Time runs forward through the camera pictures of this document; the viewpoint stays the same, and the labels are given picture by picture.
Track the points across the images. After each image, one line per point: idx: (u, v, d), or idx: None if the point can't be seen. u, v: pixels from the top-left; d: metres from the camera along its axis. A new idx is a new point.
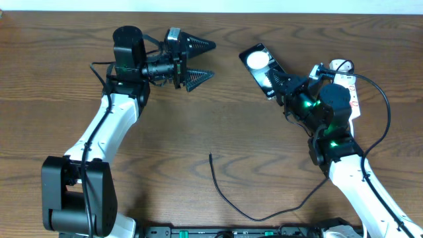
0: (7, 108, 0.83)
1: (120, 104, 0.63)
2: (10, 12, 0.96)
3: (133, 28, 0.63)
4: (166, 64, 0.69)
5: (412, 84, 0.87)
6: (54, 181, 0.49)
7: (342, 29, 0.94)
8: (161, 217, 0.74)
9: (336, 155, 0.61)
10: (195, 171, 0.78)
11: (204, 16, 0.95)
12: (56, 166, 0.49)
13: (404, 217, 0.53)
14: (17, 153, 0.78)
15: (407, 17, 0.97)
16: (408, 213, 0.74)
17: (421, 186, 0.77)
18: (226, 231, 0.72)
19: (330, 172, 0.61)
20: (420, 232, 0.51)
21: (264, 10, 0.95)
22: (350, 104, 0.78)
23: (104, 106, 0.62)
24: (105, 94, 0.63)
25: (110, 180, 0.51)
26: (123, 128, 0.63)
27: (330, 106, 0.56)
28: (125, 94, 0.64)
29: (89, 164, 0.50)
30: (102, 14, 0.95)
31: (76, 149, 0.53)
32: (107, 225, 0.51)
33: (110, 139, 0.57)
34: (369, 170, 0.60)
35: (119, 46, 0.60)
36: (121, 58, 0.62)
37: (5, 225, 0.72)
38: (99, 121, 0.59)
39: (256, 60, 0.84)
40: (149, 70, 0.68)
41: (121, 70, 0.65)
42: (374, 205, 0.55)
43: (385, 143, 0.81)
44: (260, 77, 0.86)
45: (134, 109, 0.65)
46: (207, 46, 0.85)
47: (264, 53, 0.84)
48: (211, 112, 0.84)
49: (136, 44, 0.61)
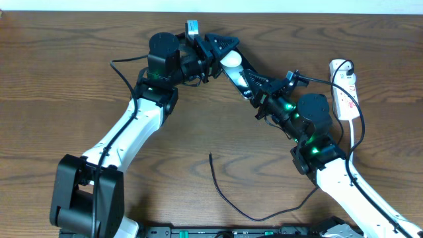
0: (6, 108, 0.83)
1: (147, 110, 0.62)
2: (9, 11, 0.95)
3: (170, 36, 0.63)
4: (198, 61, 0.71)
5: (412, 84, 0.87)
6: (67, 180, 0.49)
7: (342, 30, 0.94)
8: (161, 217, 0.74)
9: (321, 162, 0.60)
10: (195, 171, 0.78)
11: (204, 16, 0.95)
12: (72, 166, 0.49)
13: (398, 217, 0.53)
14: (16, 153, 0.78)
15: (407, 17, 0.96)
16: (407, 213, 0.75)
17: (421, 186, 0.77)
18: (226, 231, 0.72)
19: (318, 179, 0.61)
20: (416, 231, 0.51)
21: (264, 10, 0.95)
22: (350, 104, 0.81)
23: (131, 110, 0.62)
24: (132, 98, 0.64)
25: (120, 190, 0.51)
26: (145, 136, 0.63)
27: (309, 118, 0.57)
28: (153, 101, 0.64)
29: (105, 171, 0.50)
30: (102, 14, 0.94)
31: (95, 151, 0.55)
32: (110, 231, 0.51)
33: (129, 147, 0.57)
34: (355, 172, 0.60)
35: (154, 55, 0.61)
36: (155, 67, 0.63)
37: (4, 225, 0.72)
38: (123, 125, 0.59)
39: (232, 57, 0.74)
40: (183, 71, 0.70)
41: (153, 77, 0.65)
42: (368, 209, 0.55)
43: (386, 143, 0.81)
44: (233, 75, 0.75)
45: (160, 116, 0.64)
46: (233, 44, 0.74)
47: (236, 52, 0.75)
48: (211, 112, 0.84)
49: (172, 54, 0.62)
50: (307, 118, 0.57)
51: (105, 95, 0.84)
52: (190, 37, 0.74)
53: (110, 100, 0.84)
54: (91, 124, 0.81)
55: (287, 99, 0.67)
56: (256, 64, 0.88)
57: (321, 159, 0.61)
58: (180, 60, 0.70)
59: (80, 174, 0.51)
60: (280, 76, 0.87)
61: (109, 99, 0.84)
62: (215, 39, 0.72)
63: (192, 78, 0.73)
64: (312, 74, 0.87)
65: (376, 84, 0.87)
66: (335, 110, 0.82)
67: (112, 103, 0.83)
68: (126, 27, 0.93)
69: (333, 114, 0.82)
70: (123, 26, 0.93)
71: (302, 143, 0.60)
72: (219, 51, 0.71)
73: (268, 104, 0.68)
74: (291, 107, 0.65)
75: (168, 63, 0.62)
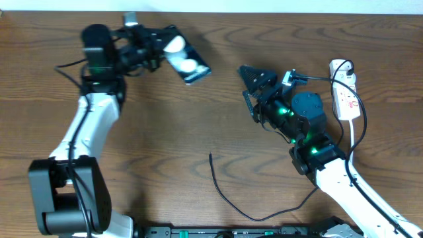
0: (6, 108, 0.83)
1: (99, 101, 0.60)
2: (10, 12, 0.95)
3: (101, 26, 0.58)
4: (138, 50, 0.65)
5: (412, 84, 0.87)
6: (42, 184, 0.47)
7: (343, 29, 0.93)
8: (161, 217, 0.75)
9: (319, 162, 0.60)
10: (195, 171, 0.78)
11: (203, 16, 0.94)
12: (42, 169, 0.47)
13: (398, 217, 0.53)
14: (16, 153, 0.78)
15: (408, 16, 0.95)
16: (405, 212, 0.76)
17: (420, 186, 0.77)
18: (226, 231, 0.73)
19: (318, 180, 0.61)
20: (417, 231, 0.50)
21: (264, 10, 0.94)
22: (350, 104, 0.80)
23: (83, 107, 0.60)
24: (82, 95, 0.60)
25: (98, 174, 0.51)
26: (106, 125, 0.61)
27: (305, 115, 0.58)
28: (102, 92, 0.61)
29: (75, 162, 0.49)
30: (101, 14, 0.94)
31: (61, 150, 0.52)
32: (103, 218, 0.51)
33: (93, 135, 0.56)
34: (355, 172, 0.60)
35: (89, 47, 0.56)
36: (93, 59, 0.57)
37: (5, 225, 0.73)
38: (79, 121, 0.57)
39: (174, 44, 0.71)
40: (122, 62, 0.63)
41: (95, 70, 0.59)
42: (368, 209, 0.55)
43: (386, 144, 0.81)
44: (176, 61, 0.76)
45: (114, 105, 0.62)
46: (173, 37, 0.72)
47: (178, 36, 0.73)
48: (211, 112, 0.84)
49: (106, 43, 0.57)
50: (301, 116, 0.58)
51: None
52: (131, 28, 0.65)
53: None
54: None
55: (283, 102, 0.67)
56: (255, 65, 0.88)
57: (321, 160, 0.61)
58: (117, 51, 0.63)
59: (54, 176, 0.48)
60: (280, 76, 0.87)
61: None
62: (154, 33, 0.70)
63: (134, 67, 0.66)
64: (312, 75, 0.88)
65: (376, 84, 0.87)
66: (335, 110, 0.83)
67: None
68: None
69: (334, 114, 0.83)
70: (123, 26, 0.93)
71: (298, 141, 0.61)
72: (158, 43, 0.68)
73: (264, 109, 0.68)
74: (285, 111, 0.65)
75: (106, 51, 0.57)
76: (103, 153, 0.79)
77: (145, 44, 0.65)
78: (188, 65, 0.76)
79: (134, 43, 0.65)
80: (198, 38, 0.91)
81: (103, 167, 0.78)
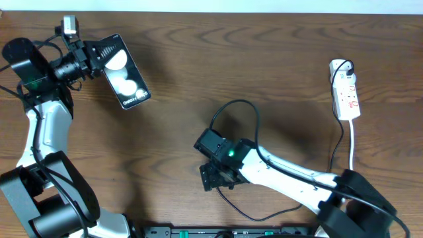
0: (6, 108, 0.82)
1: (47, 106, 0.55)
2: (8, 11, 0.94)
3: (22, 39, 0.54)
4: (72, 64, 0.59)
5: (412, 84, 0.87)
6: (16, 196, 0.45)
7: (344, 30, 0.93)
8: (161, 217, 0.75)
9: (237, 160, 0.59)
10: (195, 171, 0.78)
11: (203, 16, 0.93)
12: (12, 179, 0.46)
13: (312, 174, 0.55)
14: (19, 153, 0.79)
15: (408, 16, 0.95)
16: (404, 212, 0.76)
17: (419, 186, 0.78)
18: (226, 231, 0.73)
19: (244, 176, 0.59)
20: (330, 177, 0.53)
21: (264, 10, 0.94)
22: (350, 104, 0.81)
23: (33, 118, 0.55)
24: (30, 108, 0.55)
25: (76, 170, 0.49)
26: (65, 129, 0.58)
27: (200, 142, 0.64)
28: (47, 100, 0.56)
29: (43, 161, 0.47)
30: (101, 14, 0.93)
31: (26, 157, 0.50)
32: (93, 207, 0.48)
33: (53, 136, 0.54)
34: (268, 153, 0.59)
35: (15, 63, 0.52)
36: (25, 73, 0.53)
37: (8, 225, 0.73)
38: (34, 130, 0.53)
39: (117, 59, 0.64)
40: (57, 73, 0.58)
41: (32, 84, 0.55)
42: (290, 182, 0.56)
43: (385, 143, 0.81)
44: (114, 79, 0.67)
45: (64, 108, 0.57)
46: (115, 51, 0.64)
47: (121, 51, 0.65)
48: (211, 112, 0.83)
49: (34, 54, 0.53)
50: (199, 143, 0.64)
51: (104, 96, 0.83)
52: (66, 36, 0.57)
53: (108, 100, 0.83)
54: (92, 124, 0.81)
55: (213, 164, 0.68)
56: (256, 65, 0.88)
57: (238, 158, 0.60)
58: (49, 65, 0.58)
59: (29, 186, 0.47)
60: (279, 77, 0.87)
61: (108, 100, 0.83)
62: (92, 48, 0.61)
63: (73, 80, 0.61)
64: (312, 75, 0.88)
65: (376, 84, 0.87)
66: (335, 109, 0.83)
67: (110, 104, 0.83)
68: (125, 26, 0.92)
69: (334, 114, 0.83)
70: (123, 26, 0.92)
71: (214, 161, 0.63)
72: (96, 62, 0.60)
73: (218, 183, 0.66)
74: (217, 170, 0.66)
75: (36, 63, 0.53)
76: (104, 153, 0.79)
77: (78, 61, 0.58)
78: (128, 86, 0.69)
79: (67, 56, 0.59)
80: (198, 39, 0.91)
81: (103, 167, 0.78)
